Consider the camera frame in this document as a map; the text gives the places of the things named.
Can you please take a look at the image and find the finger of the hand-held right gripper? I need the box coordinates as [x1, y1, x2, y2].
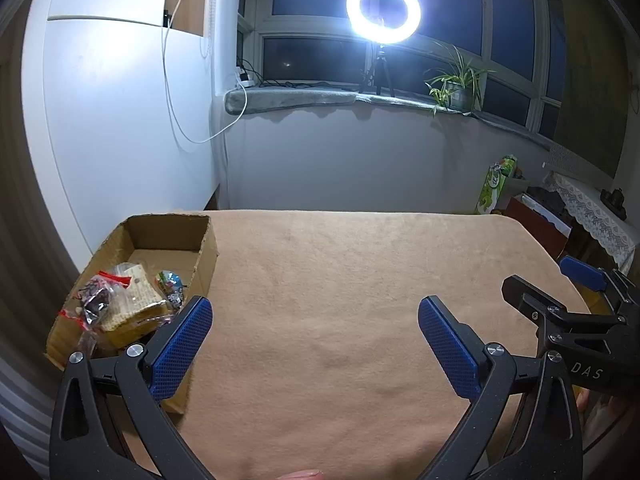
[559, 255, 640, 306]
[501, 274, 640, 347]

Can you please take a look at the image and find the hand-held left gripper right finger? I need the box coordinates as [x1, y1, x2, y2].
[415, 296, 585, 480]

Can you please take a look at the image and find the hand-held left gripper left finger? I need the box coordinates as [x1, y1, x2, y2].
[49, 296, 216, 480]

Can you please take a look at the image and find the clear packet of crackers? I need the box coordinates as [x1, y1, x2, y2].
[100, 262, 176, 348]

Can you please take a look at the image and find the blue-green candy packet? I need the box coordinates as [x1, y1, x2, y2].
[155, 270, 187, 293]

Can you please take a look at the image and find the cardboard box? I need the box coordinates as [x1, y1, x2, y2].
[45, 213, 219, 413]

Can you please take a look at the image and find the person's right hand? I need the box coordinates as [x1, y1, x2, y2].
[574, 387, 618, 443]

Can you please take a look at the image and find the red open box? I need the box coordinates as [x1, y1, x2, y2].
[505, 192, 573, 261]

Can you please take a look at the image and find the lace-covered side table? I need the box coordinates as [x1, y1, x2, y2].
[542, 170, 638, 271]

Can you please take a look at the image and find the small dark object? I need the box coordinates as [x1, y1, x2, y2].
[602, 187, 628, 221]

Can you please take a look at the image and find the grey cardboard carton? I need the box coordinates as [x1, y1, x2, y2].
[500, 175, 529, 211]

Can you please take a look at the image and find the green carton box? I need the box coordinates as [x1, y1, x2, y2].
[477, 155, 518, 215]

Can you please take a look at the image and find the potted spider plant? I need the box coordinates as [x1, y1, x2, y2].
[425, 42, 496, 118]

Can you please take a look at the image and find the olive curtain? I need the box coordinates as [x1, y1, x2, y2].
[552, 0, 640, 176]

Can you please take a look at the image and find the white cabinet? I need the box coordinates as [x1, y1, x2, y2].
[20, 0, 223, 271]

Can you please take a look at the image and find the grey window sill cloth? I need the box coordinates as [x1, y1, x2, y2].
[223, 85, 556, 151]

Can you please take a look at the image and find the white cable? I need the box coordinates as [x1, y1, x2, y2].
[160, 0, 248, 143]

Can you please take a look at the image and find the black cable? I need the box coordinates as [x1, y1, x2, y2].
[240, 57, 361, 94]

